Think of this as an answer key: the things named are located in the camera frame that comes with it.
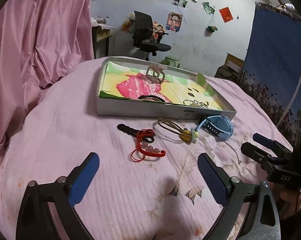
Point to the green plastic stool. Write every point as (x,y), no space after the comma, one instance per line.
(172,61)

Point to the green hanging basket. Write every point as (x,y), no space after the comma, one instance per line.
(211,28)

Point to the white cardboard tray box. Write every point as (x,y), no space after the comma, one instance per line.
(152,106)

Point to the colourful bear drawing paper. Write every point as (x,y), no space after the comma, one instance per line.
(120,82)

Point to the brown hair tie flower bead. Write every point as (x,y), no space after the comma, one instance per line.
(188,136)

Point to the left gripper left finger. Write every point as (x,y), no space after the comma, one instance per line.
(47,210)

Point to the blue starry wall hanging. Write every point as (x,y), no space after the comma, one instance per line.
(271,74)

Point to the silver chain link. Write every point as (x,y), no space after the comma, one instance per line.
(200,104)

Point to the light blue wrist watch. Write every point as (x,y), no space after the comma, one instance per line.
(218,125)

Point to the black office chair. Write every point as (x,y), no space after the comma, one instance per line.
(145,38)

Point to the right hand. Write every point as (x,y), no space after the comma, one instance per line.
(292,200)

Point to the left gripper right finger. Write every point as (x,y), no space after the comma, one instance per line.
(261,220)

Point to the black hair clip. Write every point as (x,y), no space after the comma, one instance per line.
(133,132)

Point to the pink bed sheet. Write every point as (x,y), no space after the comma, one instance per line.
(141,190)

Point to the red paper on wall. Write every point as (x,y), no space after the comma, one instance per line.
(226,14)

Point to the wooden desk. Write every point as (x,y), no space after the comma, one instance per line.
(101,32)

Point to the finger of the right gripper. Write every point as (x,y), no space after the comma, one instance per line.
(258,154)
(270,142)

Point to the anime character poster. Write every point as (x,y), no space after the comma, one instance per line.
(174,21)

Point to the beige hair claw clip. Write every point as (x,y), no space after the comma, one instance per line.
(155,73)

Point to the pink curtain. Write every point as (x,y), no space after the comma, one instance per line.
(40,42)

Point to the cardboard box by wall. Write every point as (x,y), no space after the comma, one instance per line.
(231,69)

